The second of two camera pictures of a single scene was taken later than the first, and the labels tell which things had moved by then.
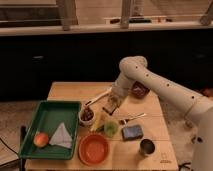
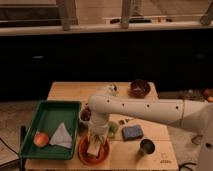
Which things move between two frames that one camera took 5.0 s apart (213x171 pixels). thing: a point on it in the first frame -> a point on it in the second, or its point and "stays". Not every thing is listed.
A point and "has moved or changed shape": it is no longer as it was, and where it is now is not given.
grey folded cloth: x=61 y=137 stays
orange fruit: x=40 y=139 stays
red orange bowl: x=93 y=150 stays
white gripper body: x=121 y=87 -> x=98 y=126
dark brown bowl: x=139 y=90 stays
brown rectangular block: x=111 y=107 has moved or changed shape
